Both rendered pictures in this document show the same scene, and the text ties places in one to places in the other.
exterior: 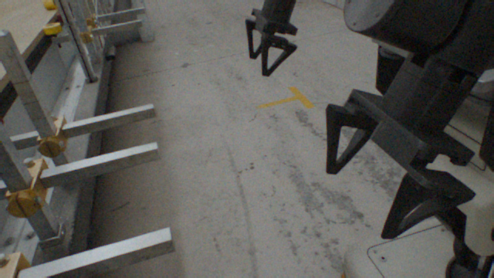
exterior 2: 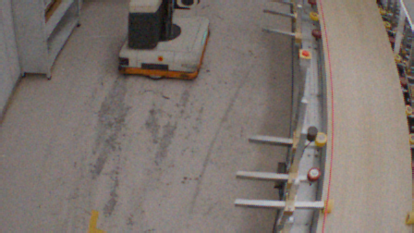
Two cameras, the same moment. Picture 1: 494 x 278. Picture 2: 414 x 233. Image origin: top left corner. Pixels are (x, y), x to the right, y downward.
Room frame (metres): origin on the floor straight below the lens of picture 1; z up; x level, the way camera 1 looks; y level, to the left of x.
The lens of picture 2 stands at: (3.79, 0.78, 2.96)
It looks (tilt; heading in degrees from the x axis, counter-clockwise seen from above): 46 degrees down; 198
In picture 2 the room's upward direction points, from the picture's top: 2 degrees clockwise
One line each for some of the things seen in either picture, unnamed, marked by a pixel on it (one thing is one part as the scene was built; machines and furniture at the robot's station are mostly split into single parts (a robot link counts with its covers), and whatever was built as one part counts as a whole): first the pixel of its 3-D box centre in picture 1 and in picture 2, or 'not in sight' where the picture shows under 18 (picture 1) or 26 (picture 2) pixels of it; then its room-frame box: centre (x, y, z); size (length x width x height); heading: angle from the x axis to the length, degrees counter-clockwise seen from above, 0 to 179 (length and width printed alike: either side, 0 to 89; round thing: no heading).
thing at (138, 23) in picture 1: (98, 32); (287, 142); (1.89, 0.61, 0.83); 0.43 x 0.03 x 0.04; 100
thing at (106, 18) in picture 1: (105, 18); (278, 177); (2.14, 0.62, 0.84); 0.43 x 0.03 x 0.04; 100
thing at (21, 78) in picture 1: (44, 124); (298, 29); (0.86, 0.49, 0.87); 0.04 x 0.04 x 0.48; 10
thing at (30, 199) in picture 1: (29, 188); not in sight; (0.63, 0.45, 0.83); 0.14 x 0.06 x 0.05; 10
